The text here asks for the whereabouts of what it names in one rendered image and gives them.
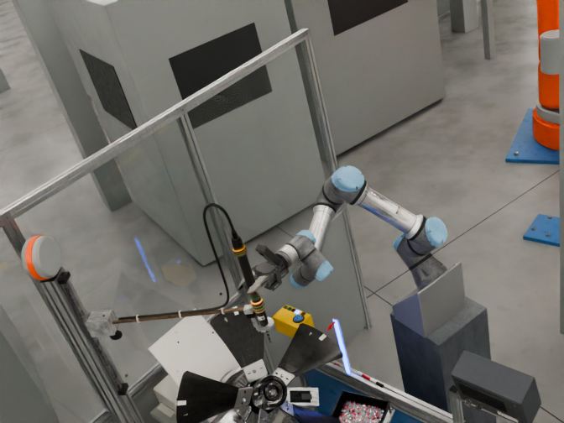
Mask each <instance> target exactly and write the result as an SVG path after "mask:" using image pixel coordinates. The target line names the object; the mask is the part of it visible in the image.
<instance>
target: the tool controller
mask: <svg viewBox="0 0 564 423"><path fill-rule="evenodd" d="M451 376H452V379H453V381H454V384H455V385H456V387H457V391H458V393H459V394H460V396H461V399H462V400H465V401H466V402H465V405H466V406H468V407H470V406H471V404H473V405H476V406H475V410H477V411H481V409H482V408H483V409H485V410H487V411H490V412H492V413H494V414H496V415H499V416H501V417H503V418H505V419H507V420H510V421H513V422H514V423H532V422H533V420H534V419H535V416H536V414H537V412H538V410H539V408H540V406H541V397H540V395H539V391H538V389H537V385H536V381H535V378H534V377H532V376H530V375H528V374H526V373H522V372H520V371H517V370H515V369H512V368H509V367H507V366H504V365H502V364H500V363H496V362H494V361H491V360H489V359H486V358H483V357H481V356H478V355H476V354H474V353H471V352H468V351H465V350H464V351H463V353H462V356H461V357H460V358H459V360H458V362H457V364H456V366H455V368H454V369H453V370H452V373H451Z"/></svg>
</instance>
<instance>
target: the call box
mask: <svg viewBox="0 0 564 423"><path fill-rule="evenodd" d="M284 306H288V307H291V306H289V305H284ZM284 306H283V307H284ZM283 307H282V308H281V309H280V310H279V311H278V312H277V313H276V314H275V315H274V316H273V317H272V318H273V320H274V325H275V328H276V331H278V332H281V333H283V334H285V335H286V336H289V337H292V338H293V337H294V335H295V333H296V331H297V329H298V327H299V325H300V324H301V323H305V324H306V325H309V326H312V327H314V324H313V320H312V318H311V315H310V314H308V313H306V314H305V315H304V316H303V320H302V321H298V322H297V321H295V320H294V317H295V316H296V315H300V314H301V313H302V312H304V311H300V310H298V309H296V310H297V311H300V312H299V313H298V314H296V313H294V312H292V311H291V310H292V309H293V308H294V307H291V308H292V309H291V310H290V311H288V310H287V309H284V308H283ZM294 309H295V308H294Z"/></svg>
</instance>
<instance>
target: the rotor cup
mask: <svg viewBox="0 0 564 423"><path fill-rule="evenodd" d="M247 386H253V392H252V396H251V400H250V402H249V404H248V405H246V407H247V408H248V409H249V410H250V411H251V412H252V413H254V414H255V415H258V414H259V408H261V409H263V410H264V411H266V412H267V414H268V413H270V412H272V411H273V410H274V409H275V408H278V407H280V406H281V405H282V404H283V403H284V402H285V401H286V398H287V393H288V392H287V387H286V385H285V382H284V381H283V380H282V379H281V378H279V377H277V376H274V375H270V376H266V377H263V378H260V379H257V380H255V381H253V382H251V383H249V382H247V383H246V385H245V387H247ZM271 389H275V394H271V393H270V390H271ZM255 393H258V394H256V395H254V394H255ZM268 408H271V409H268ZM266 409H268V410H266Z"/></svg>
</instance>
